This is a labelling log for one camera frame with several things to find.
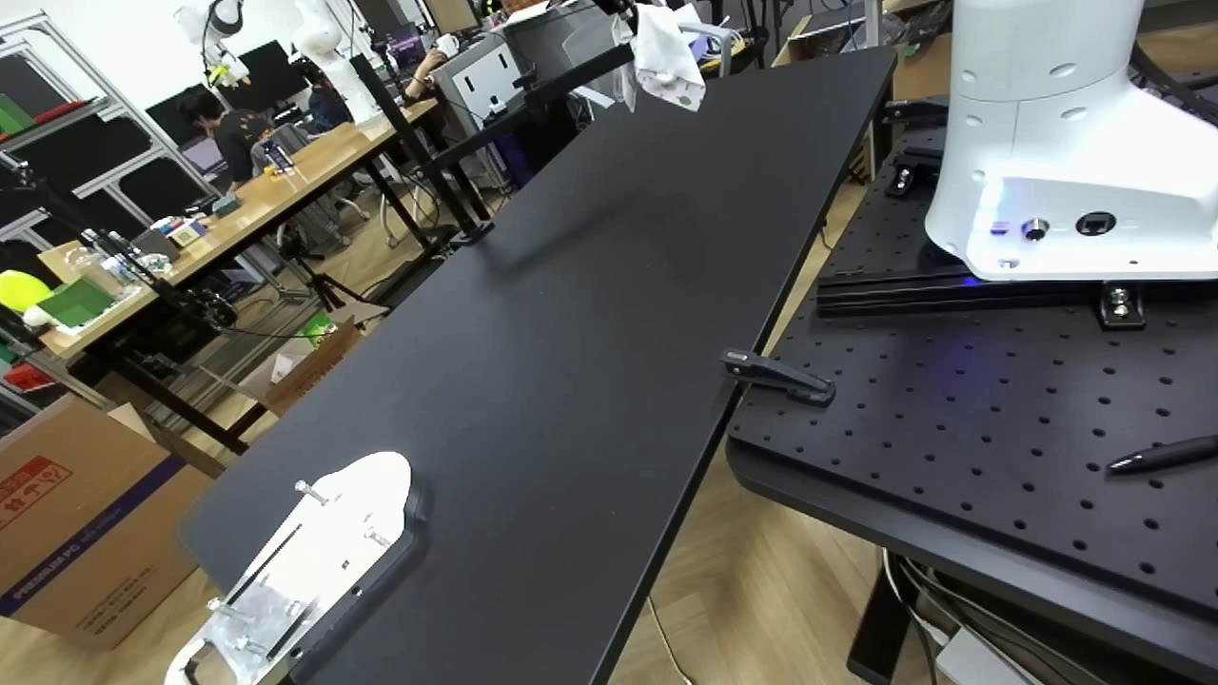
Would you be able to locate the white cloth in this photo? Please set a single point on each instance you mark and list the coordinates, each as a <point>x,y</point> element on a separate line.
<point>668,63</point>

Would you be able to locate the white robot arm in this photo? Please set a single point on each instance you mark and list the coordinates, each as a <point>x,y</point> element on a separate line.
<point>1051,137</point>

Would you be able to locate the black stand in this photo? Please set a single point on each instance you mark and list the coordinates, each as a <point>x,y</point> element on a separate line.
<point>422,148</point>

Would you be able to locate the grey equipment case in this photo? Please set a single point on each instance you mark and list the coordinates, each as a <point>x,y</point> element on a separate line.
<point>483,84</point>

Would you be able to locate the small open cardboard box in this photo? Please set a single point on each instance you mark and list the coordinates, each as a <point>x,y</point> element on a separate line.
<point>310,366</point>

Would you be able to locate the long wooden desk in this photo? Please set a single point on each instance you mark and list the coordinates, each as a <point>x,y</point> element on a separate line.
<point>272,192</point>

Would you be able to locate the black perforated breadboard table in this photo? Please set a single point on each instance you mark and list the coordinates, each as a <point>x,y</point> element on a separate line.
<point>1014,432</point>

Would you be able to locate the green tray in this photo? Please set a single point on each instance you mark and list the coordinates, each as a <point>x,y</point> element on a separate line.
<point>77,302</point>

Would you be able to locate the large cardboard box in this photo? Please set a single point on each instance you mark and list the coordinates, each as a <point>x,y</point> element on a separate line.
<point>77,519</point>

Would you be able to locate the black mounting rail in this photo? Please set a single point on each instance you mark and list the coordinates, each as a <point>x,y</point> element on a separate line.
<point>915,293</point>

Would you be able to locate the white metal camera mount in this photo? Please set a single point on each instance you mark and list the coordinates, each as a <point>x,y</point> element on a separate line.
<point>333,537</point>

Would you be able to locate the metal bolt bracket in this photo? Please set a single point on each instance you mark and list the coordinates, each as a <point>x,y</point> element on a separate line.
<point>1125,306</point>

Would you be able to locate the aluminium frame rack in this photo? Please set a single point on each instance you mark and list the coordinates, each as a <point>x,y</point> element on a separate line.
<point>98,137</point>

